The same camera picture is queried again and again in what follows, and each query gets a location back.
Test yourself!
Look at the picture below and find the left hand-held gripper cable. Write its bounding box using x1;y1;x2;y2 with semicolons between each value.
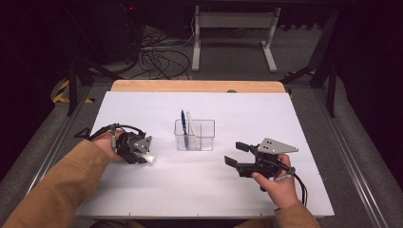
74;123;146;143

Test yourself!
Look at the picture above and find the white work board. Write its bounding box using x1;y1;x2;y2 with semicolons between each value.
75;90;336;219

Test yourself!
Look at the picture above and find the black metal stand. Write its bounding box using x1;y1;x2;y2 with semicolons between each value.
65;56;125;117
279;9;340;119

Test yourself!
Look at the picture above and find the clear plastic organizer box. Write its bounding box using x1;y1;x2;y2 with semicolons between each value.
173;119;216;152

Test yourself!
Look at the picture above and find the person's right hand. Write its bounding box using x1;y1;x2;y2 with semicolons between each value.
251;153;301;210

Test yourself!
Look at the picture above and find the aluminium floor rail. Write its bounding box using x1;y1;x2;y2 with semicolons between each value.
27;85;93;194
312;88;397;228

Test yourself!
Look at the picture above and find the right hand-held gripper cable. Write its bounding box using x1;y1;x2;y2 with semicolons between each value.
284;166;309;207

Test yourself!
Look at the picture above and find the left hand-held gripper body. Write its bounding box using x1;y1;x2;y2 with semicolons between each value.
115;131;153;165

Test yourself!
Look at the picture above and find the person's left hand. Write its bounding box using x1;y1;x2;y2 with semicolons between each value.
92;128;125;162

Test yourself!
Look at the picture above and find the tangle of black cables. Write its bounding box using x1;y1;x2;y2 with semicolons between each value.
126;27;195;81

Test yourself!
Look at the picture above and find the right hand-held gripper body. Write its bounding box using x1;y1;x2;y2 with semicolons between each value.
237;137;299;182

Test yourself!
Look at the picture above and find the white metal table frame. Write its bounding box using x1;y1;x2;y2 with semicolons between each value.
191;5;282;73

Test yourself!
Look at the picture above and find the white pen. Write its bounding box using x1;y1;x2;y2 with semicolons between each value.
185;111;202;150

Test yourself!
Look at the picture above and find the hand-held gripper cable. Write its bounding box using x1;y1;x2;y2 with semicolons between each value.
284;166;309;207
74;123;146;143

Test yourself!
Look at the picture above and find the dark equipment cabinet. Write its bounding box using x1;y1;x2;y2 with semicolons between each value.
94;3;143;65

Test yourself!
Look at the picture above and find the wooden table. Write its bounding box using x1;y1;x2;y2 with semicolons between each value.
110;79;287;94

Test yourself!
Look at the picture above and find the blue pen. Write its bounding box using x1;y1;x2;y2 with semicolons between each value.
180;109;190;150

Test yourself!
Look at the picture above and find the yellow black hazard tape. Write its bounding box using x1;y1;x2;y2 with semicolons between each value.
51;79;96;105

